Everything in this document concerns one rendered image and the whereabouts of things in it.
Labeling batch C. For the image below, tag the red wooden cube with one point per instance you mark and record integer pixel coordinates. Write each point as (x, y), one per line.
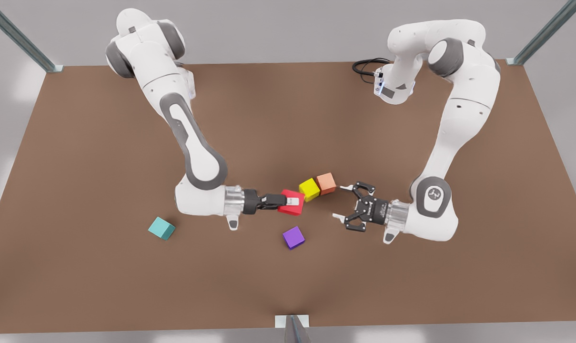
(292, 204)

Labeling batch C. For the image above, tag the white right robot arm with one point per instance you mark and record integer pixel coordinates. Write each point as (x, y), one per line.
(192, 143)

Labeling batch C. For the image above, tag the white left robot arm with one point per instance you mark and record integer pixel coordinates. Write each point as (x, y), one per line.
(449, 138)

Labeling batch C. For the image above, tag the orange wooden cube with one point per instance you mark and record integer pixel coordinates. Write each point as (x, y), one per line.
(326, 183)

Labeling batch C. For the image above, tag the yellow wooden cube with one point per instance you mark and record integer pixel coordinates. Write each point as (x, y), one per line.
(309, 189)

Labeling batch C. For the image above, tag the purple wooden cube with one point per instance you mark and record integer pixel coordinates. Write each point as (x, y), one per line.
(293, 237)

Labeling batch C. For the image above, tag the teal wooden cube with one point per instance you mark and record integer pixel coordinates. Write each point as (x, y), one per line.
(161, 228)

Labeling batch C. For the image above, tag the silver frame post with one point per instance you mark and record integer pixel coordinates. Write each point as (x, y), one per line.
(293, 328)
(545, 33)
(18, 37)

